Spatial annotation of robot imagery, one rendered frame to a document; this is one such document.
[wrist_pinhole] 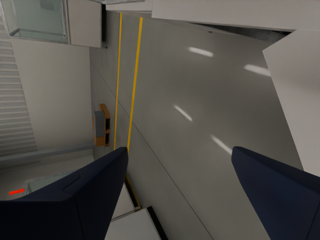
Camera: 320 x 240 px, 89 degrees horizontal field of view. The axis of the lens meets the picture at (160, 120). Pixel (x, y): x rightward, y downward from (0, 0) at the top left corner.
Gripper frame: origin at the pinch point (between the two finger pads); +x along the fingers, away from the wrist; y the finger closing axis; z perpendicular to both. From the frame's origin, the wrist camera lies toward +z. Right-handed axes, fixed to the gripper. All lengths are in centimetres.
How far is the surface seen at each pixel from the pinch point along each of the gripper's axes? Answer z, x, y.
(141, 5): 26, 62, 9
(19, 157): -343, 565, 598
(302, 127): -3.1, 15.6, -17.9
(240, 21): 12.2, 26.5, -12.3
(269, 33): 19, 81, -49
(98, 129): -177, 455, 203
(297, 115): -1.7, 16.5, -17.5
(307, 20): 10.4, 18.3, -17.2
